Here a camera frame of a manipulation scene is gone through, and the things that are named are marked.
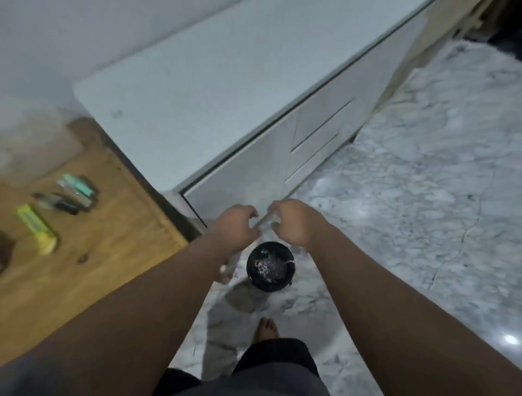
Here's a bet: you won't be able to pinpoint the round black bin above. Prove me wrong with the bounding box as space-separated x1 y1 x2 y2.
246 242 295 293

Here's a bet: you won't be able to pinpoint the clear plastic piece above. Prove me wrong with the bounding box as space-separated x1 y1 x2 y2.
219 251 241 285

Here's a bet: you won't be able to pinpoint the person's left hand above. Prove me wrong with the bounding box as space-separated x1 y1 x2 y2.
205 204 261 250

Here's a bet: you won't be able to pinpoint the grey shirt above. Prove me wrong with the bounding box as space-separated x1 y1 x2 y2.
173 362 332 396

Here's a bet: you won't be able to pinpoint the person's right hand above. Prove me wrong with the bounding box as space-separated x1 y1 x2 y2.
267 199 329 250

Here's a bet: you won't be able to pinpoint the white cabinet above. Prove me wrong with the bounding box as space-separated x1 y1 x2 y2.
73 0 440 229

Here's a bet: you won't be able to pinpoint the person's bare foot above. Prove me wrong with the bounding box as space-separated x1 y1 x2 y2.
252 317 281 346

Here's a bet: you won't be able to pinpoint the teal lighter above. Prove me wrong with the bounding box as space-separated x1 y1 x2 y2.
57 173 98 206

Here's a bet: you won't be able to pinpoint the clear plastic bag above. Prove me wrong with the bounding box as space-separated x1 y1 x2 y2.
0 97 89 185

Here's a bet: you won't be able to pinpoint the light wooden furniture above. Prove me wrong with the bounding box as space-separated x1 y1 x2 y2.
422 0 497 43

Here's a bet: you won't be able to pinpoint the dark grey lighter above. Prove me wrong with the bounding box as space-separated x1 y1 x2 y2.
33 192 80 215

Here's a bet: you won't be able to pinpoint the person's left forearm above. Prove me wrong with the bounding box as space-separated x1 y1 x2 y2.
0 234 230 396

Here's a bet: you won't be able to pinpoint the black shorts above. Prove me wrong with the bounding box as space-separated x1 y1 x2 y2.
153 337 322 396

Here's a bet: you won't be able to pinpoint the yellow-green lighter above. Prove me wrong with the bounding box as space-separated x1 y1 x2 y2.
16 203 58 256

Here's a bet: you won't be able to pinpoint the person's right forearm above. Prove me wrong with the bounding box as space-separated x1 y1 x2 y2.
304 224 522 396

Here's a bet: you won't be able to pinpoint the thin tan stick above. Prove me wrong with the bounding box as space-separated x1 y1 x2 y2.
251 211 275 231

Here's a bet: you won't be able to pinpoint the wooden table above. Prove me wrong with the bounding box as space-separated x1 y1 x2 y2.
0 117 189 368

